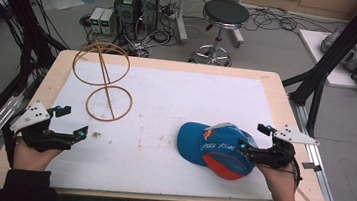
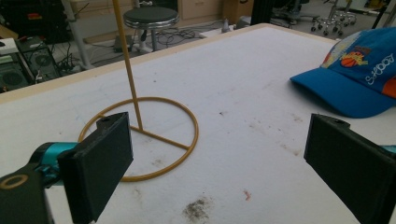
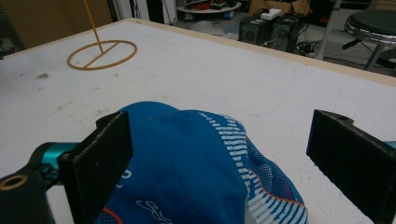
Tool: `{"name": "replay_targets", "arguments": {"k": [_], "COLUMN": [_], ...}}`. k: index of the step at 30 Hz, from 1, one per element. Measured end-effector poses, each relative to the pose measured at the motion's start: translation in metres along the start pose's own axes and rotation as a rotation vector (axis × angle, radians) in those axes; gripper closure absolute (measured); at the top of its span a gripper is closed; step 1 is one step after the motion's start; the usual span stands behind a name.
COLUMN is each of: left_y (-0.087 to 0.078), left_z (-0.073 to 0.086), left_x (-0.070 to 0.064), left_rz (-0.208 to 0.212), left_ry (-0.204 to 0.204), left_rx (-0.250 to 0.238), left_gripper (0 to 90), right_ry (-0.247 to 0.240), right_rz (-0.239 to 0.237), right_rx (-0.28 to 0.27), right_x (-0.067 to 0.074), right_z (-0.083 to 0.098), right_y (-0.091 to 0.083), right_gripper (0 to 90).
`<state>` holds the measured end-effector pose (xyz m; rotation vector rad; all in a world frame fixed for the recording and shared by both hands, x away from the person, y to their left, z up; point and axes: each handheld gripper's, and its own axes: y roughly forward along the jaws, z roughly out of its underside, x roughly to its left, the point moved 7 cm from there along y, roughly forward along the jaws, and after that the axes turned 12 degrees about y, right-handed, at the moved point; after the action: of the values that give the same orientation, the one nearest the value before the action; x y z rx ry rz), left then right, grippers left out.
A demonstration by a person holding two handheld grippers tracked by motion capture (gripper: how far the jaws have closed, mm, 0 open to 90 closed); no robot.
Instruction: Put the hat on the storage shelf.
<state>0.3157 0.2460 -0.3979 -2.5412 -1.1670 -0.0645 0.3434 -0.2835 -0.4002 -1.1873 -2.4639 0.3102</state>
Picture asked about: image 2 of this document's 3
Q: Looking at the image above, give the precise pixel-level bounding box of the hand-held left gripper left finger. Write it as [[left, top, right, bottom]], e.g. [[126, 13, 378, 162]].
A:
[[29, 111, 134, 224]]

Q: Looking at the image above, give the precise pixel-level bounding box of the grey metal table leg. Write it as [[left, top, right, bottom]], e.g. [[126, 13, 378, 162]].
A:
[[61, 0, 95, 71]]

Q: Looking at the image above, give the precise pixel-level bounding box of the wooden drawer cabinet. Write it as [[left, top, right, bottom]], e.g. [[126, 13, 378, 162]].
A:
[[177, 0, 224, 27]]

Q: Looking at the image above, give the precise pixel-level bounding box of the round black stool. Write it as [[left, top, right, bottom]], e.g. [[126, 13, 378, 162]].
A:
[[122, 7, 180, 53]]

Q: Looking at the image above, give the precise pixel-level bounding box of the tangle of black cables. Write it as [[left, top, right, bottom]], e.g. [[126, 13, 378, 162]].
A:
[[155, 19, 225, 49]]

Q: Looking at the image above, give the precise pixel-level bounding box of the chrome office chair base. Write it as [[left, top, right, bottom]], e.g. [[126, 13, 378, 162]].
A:
[[310, 0, 359, 37]]

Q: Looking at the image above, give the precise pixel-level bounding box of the computer tower case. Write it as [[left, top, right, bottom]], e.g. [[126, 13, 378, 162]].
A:
[[0, 36, 62, 93]]

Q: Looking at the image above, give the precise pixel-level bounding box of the gold wire hat stand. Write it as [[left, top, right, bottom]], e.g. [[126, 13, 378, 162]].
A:
[[78, 0, 200, 183]]

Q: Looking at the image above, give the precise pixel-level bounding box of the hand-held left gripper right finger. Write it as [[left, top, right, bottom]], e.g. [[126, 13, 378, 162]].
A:
[[304, 113, 396, 224]]

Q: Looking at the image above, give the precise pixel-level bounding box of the blue baseball cap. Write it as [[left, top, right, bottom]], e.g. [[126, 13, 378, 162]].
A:
[[290, 26, 396, 119]]

